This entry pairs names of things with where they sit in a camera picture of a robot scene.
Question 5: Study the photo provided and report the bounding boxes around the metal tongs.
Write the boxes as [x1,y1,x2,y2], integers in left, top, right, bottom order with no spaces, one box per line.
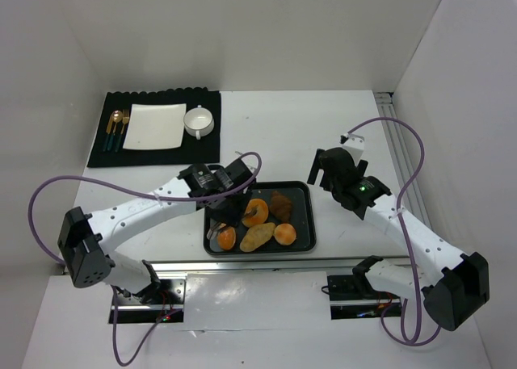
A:
[206,150,262,241]

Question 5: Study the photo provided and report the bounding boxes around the orange donut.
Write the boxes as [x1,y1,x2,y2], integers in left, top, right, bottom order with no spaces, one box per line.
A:
[242,199,269,228]

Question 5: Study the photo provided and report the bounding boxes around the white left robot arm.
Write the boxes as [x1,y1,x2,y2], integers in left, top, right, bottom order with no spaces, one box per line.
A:
[57,158,254,304]

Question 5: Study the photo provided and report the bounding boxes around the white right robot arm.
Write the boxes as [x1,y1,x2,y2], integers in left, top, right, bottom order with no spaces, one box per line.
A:
[308,148,490,331]

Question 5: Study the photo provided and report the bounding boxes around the long tan bread roll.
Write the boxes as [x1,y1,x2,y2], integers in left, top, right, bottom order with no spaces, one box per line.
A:
[239,223,276,253]

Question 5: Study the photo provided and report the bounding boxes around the orange oval bun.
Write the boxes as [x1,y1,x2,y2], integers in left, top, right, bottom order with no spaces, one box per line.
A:
[216,227,237,251]

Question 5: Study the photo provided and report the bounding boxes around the black placemat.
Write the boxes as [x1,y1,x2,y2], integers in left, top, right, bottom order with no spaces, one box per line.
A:
[86,87,222,168]

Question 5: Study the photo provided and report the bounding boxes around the dark brown croissant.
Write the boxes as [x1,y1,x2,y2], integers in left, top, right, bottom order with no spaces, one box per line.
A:
[269,191,293,223]

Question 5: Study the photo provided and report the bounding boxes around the black baking tray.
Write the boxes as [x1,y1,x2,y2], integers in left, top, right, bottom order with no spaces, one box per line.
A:
[203,181,317,256]

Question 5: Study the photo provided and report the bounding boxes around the round light bun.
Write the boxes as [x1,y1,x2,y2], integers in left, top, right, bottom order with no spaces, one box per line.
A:
[274,223,297,246]

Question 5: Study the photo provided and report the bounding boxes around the white square plate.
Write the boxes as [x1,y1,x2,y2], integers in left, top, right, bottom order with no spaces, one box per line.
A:
[123,103,187,151]

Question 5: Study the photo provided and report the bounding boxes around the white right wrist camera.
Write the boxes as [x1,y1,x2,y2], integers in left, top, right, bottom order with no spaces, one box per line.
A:
[340,133,364,163]

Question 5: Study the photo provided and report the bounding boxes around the aluminium rail right side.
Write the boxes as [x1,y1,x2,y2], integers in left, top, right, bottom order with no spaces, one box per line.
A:
[373,92,431,227]

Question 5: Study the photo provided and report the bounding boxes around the aluminium rail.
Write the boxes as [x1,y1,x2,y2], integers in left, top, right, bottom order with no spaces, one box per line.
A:
[373,92,431,227]
[62,256,413,275]

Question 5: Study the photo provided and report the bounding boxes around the white cup with handle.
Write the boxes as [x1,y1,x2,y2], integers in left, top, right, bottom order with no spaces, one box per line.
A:
[183,107,215,140]

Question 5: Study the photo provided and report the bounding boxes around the aluminium rail front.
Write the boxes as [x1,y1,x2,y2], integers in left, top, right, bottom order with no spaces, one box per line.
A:
[62,256,413,275]

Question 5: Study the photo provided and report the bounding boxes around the gold fork green handle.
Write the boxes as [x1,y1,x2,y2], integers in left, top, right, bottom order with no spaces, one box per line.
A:
[115,109,130,153]

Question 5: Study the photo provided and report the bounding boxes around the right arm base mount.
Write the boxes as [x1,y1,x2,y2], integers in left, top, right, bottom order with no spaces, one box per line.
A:
[321,275,401,320]

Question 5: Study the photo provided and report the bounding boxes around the gold spoon green handle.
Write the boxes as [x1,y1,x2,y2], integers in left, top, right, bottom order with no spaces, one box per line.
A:
[103,110,123,152]

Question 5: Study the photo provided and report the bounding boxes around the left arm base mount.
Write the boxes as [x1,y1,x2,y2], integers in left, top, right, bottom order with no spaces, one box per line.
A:
[116,275,187,325]

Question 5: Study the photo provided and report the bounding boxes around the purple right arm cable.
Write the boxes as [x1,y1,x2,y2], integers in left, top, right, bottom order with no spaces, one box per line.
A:
[346,117,443,346]

